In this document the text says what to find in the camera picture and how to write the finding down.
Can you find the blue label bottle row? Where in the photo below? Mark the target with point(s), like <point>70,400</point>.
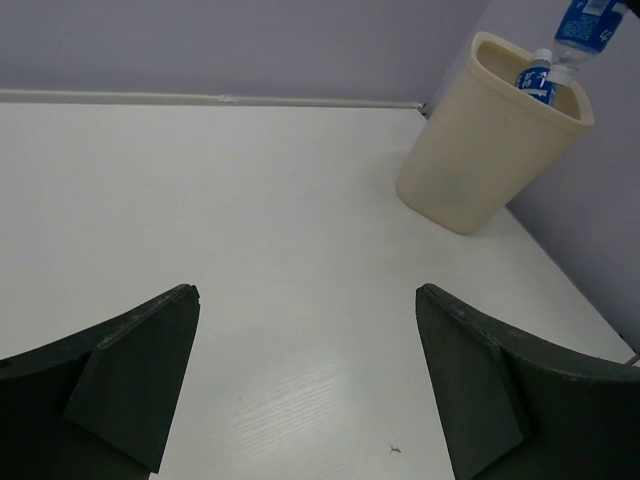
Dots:
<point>583,33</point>
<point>533,80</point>

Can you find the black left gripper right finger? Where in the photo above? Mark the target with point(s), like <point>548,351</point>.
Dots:
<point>515,406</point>

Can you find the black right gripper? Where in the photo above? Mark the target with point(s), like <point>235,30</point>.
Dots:
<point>631,6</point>

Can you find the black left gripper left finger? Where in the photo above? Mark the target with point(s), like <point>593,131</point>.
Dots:
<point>99,404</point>

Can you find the beige plastic bin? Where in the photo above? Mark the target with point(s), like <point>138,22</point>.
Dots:
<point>486,140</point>

